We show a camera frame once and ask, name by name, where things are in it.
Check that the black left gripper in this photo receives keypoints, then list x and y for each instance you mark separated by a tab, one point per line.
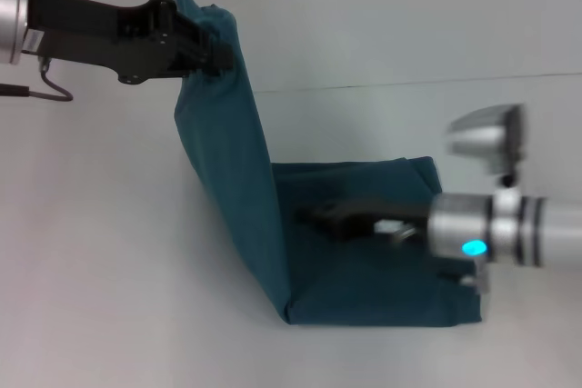
100	38

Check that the teal blue shirt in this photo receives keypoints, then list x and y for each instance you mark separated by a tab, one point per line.
254	179

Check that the silver camera mount bracket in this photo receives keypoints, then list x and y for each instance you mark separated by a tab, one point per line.
511	179

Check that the right wrist camera housing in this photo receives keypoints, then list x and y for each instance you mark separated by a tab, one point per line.
488	138

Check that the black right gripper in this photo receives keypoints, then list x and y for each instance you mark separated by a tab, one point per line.
364	217

